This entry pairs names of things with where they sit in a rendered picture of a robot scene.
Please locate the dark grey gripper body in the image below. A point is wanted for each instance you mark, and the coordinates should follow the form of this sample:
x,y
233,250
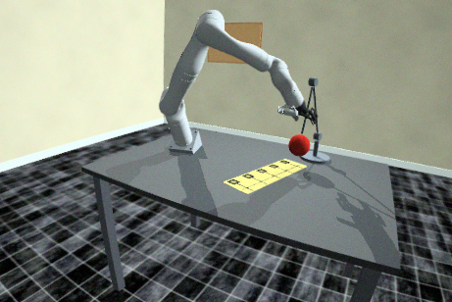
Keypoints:
x,y
302,108

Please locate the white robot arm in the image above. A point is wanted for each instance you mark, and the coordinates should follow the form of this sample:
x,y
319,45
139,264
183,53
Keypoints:
x,y
210,30

